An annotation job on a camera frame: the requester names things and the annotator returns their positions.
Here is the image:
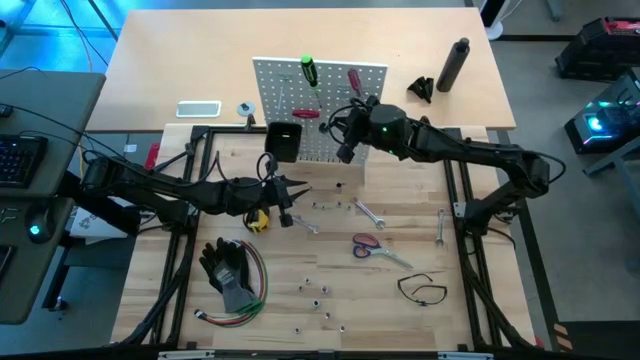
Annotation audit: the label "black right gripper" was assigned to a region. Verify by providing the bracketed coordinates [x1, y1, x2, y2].
[333, 94, 381, 166]

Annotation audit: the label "white metal bracket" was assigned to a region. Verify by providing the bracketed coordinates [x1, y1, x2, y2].
[438, 351, 495, 360]
[158, 350, 216, 360]

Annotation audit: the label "black grey work glove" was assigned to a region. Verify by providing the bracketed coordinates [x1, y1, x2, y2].
[198, 237, 259, 315]

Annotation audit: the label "computer case with lights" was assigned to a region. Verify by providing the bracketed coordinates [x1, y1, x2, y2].
[563, 67, 640, 155]

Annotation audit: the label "small black angular object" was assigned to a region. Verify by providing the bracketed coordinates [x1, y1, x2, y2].
[406, 75, 435, 105]

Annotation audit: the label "purple red handled scissors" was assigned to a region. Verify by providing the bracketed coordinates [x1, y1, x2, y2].
[351, 232, 415, 271]

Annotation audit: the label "black crate red lid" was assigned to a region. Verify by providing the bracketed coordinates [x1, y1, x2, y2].
[554, 16, 640, 82]

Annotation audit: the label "white pedestal base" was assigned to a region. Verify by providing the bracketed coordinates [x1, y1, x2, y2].
[479, 0, 511, 41]

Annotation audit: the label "black cylindrical bottle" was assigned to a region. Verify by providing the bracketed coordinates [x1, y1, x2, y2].
[435, 37, 472, 94]

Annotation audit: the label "red T-handle hex key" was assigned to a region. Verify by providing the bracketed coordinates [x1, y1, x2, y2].
[291, 108, 321, 151]

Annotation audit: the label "grey desk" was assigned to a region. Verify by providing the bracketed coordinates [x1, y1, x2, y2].
[0, 69, 107, 326]

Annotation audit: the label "black computer mouse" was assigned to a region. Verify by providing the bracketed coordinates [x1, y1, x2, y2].
[24, 207, 54, 245]

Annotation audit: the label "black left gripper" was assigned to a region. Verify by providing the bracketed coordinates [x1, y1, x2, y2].
[222, 172, 313, 229]

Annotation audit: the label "black aluminium frame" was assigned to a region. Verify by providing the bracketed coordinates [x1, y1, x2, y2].
[112, 124, 540, 351]

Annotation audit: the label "white rectangular phone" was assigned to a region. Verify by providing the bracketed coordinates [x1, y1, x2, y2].
[175, 100, 223, 119]

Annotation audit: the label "black platform striped corner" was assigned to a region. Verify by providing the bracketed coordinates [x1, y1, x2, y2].
[552, 319, 640, 360]

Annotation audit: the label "black plastic bin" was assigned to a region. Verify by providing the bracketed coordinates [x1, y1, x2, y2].
[264, 121, 304, 164]

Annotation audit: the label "black keyboard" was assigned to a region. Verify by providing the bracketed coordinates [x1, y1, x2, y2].
[0, 133, 50, 190]

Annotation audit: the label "light wooden desk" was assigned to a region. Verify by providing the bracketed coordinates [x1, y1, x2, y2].
[85, 7, 517, 132]

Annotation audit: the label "white perforated pegboard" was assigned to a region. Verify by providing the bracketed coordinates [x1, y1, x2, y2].
[251, 56, 389, 167]

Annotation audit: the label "green black screwdriver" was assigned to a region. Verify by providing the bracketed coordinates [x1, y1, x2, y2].
[300, 54, 324, 109]

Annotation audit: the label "red green yellow wire bundle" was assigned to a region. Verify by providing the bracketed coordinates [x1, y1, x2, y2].
[193, 239, 269, 329]

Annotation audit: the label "red clamp handle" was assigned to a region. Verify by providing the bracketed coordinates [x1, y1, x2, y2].
[144, 142, 162, 171]

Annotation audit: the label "black safety glasses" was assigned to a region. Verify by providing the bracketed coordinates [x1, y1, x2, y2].
[397, 272, 449, 308]

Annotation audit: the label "white box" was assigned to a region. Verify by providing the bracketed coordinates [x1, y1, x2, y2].
[68, 197, 142, 241]

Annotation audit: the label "yellow tape measure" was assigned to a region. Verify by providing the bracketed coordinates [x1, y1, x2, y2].
[243, 207, 271, 235]

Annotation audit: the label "red handled screwdriver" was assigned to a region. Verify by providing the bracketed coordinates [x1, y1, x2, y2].
[347, 68, 369, 101]

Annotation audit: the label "black cable harness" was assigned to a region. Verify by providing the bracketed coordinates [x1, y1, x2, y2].
[113, 234, 194, 347]
[462, 237, 532, 349]

